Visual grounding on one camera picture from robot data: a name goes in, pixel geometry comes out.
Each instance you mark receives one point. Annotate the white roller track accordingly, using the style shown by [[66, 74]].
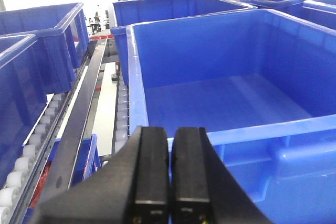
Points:
[[21, 183]]

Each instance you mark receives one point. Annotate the blue bin left near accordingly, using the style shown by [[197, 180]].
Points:
[[23, 97]]

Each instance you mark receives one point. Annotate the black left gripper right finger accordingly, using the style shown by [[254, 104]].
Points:
[[203, 189]]

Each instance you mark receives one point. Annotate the blue bin behind front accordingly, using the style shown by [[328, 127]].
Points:
[[139, 11]]

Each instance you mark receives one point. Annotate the dark metal rack rail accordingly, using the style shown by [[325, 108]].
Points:
[[63, 166]]

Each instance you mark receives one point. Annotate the blue bin left far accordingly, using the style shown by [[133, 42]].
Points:
[[62, 40]]

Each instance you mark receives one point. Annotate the large blue bin front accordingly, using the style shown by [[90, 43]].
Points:
[[262, 83]]

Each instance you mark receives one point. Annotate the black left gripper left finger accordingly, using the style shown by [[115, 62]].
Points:
[[133, 187]]

